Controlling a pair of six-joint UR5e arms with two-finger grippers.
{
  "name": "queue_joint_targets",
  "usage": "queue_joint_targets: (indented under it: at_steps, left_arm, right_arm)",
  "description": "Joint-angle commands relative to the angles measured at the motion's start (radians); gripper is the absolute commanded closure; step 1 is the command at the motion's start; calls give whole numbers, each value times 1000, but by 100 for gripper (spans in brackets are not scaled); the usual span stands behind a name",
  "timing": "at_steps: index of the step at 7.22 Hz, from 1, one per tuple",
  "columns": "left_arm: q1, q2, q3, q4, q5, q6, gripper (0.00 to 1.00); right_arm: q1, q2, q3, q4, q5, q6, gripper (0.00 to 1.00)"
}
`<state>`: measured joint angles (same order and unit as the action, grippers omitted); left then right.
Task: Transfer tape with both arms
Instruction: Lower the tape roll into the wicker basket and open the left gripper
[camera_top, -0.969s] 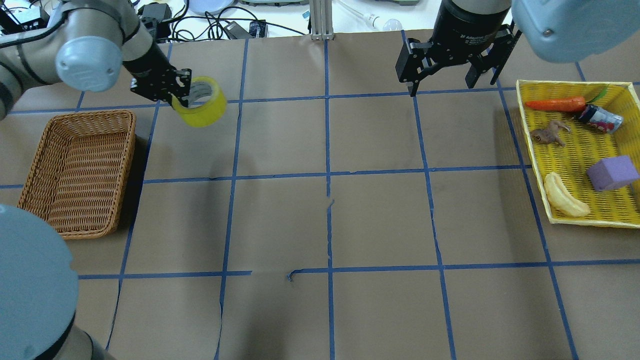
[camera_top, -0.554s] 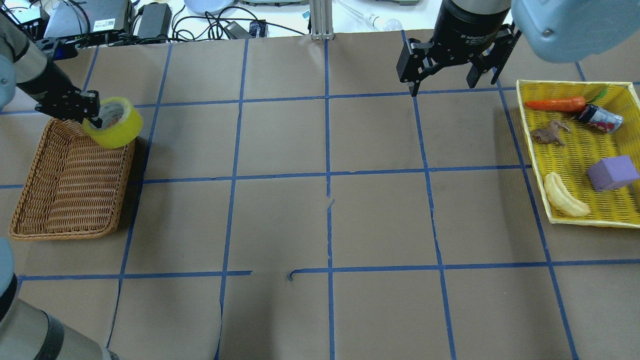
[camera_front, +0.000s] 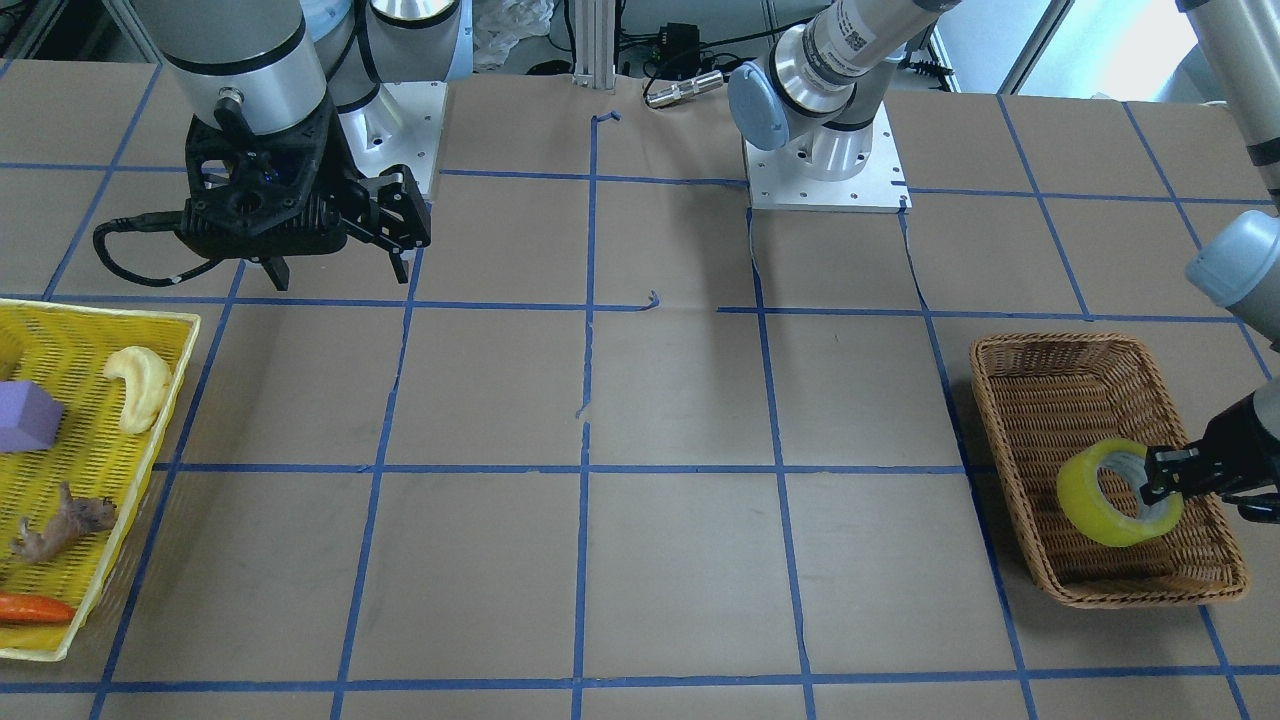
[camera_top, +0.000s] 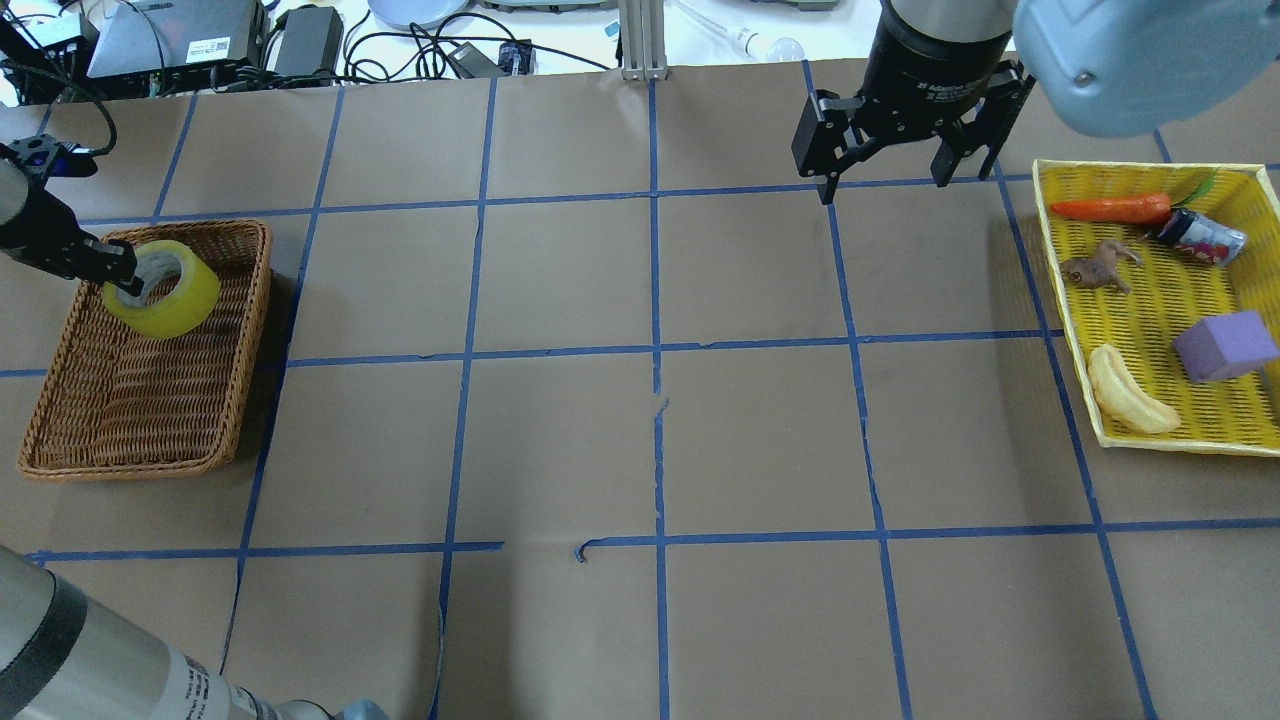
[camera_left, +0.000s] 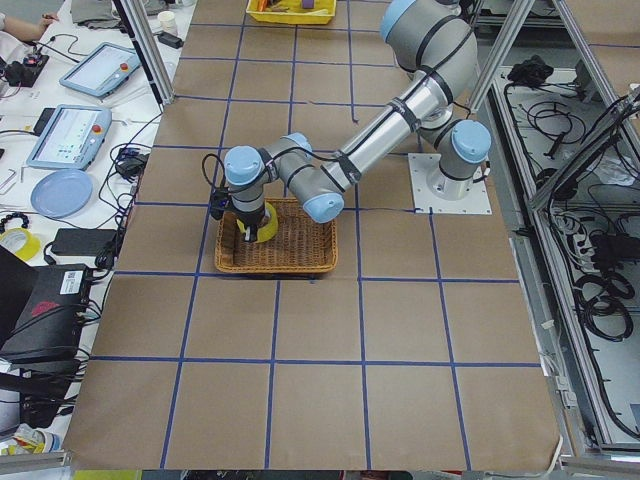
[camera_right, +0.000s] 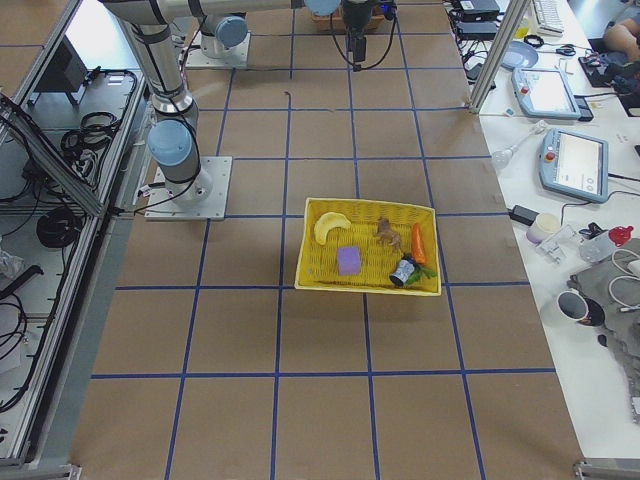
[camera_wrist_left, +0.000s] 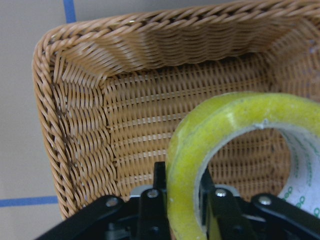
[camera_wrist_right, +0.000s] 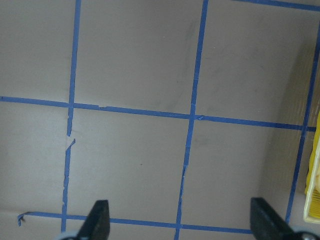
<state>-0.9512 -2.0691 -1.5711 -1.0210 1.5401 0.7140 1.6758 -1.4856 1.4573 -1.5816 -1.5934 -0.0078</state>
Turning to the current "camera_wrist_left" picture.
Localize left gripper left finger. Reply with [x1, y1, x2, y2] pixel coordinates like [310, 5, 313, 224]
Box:
[38, 162, 170, 240]

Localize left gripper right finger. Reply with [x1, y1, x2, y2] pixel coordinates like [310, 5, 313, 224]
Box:
[199, 169, 320, 240]

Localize yellow tape roll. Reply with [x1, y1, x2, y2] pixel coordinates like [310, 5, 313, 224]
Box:
[166, 92, 320, 240]

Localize brown wicker basket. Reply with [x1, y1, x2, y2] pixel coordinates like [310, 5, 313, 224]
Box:
[32, 0, 320, 219]

